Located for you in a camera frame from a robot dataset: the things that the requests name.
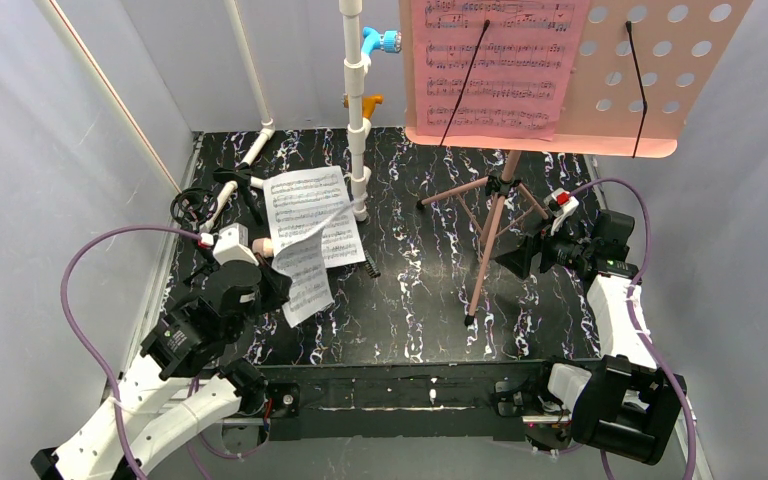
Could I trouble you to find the pink music stand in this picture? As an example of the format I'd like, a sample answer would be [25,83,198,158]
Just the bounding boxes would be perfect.
[397,0,754,329]

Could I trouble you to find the orange clip on pipe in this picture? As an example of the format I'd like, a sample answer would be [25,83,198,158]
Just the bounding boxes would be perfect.
[343,94,384,120]

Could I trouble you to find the blue clip on pipe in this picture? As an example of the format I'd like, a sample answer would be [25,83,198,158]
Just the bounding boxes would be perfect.
[361,27,402,56]

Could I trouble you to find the pink microphone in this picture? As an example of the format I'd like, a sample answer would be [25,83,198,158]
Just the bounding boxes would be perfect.
[251,237,275,258]

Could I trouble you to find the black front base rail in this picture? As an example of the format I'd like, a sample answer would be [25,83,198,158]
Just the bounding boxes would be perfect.
[257,360,571,441]

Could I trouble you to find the white PVC pipe frame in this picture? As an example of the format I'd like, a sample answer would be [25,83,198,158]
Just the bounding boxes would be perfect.
[34,0,373,236]

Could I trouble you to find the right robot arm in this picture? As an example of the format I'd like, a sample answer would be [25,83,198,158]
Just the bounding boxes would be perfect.
[492,210,682,465]

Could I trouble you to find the white sheet music page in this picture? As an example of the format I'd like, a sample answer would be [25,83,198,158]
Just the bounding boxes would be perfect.
[263,166,365,268]
[272,220,334,327]

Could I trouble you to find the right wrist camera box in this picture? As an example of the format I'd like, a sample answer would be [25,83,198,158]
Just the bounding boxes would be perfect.
[544,188,579,236]

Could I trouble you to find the pink sheet music page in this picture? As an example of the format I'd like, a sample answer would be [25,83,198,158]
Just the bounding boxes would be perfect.
[408,1,591,139]

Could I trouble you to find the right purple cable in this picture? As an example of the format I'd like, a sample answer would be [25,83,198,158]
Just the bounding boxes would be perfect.
[569,177,698,480]

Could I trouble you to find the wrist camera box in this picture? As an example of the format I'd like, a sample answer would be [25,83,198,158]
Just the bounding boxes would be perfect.
[197,223,259,266]
[544,188,579,236]

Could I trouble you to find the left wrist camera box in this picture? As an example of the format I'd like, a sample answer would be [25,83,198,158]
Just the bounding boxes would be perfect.
[197,223,259,266]

